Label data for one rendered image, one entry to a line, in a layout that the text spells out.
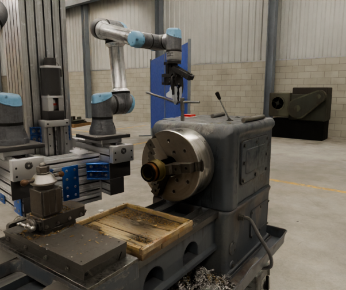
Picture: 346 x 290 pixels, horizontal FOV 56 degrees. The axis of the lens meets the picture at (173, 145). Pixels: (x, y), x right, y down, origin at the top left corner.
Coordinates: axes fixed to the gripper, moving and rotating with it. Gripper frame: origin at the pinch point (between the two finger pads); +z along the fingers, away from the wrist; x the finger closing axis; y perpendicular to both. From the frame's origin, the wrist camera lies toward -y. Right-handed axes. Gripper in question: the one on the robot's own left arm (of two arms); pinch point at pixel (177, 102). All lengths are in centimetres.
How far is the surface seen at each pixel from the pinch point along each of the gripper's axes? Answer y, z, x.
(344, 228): -51, 135, -227
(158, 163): -14.4, 23.5, 33.5
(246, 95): 388, 8, -983
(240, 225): -32, 60, -8
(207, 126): -20.5, 10.4, 5.2
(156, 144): -7.0, 17.2, 26.0
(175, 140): -15.2, 15.0, 23.5
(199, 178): -27.2, 30.0, 23.3
